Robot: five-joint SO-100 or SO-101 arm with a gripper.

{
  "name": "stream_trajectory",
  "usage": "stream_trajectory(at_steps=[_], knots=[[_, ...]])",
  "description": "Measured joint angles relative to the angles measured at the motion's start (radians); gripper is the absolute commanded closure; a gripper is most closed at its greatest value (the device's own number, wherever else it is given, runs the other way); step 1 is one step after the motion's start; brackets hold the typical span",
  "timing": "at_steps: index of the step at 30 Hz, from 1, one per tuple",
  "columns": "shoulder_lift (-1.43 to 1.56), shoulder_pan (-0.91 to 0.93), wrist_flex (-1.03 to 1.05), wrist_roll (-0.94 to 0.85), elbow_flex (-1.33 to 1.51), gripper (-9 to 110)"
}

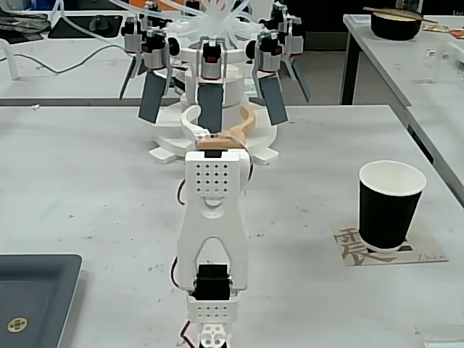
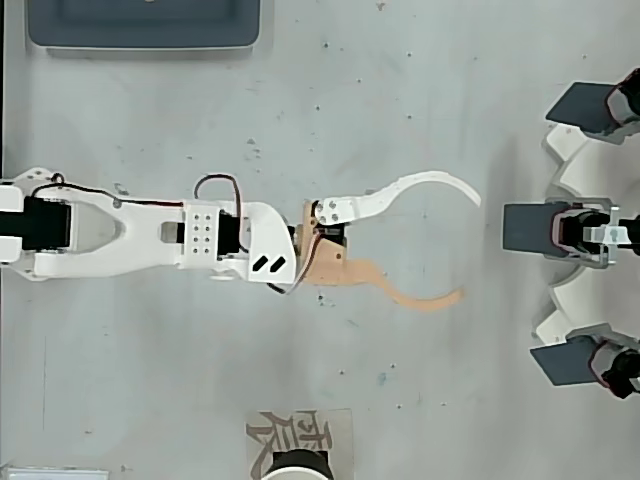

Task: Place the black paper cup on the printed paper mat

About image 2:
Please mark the tan gripper black servo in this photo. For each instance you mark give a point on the tan gripper black servo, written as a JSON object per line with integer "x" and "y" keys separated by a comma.
{"x": 326, "y": 263}

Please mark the grey plastic tray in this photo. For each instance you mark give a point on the grey plastic tray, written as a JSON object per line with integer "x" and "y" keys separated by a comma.
{"x": 140, "y": 30}

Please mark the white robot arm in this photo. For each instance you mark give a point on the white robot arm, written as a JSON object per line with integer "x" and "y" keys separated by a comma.
{"x": 140, "y": 240}

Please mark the black paper cup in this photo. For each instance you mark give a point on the black paper cup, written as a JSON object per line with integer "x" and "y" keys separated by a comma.
{"x": 300, "y": 457}

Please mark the grey paddle actuator unit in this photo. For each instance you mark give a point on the grey paddle actuator unit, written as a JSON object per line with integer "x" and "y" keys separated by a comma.
{"x": 565, "y": 362}
{"x": 580, "y": 105}
{"x": 525, "y": 230}

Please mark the white carousel stand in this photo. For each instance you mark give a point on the white carousel stand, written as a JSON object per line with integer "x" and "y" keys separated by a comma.
{"x": 570, "y": 145}

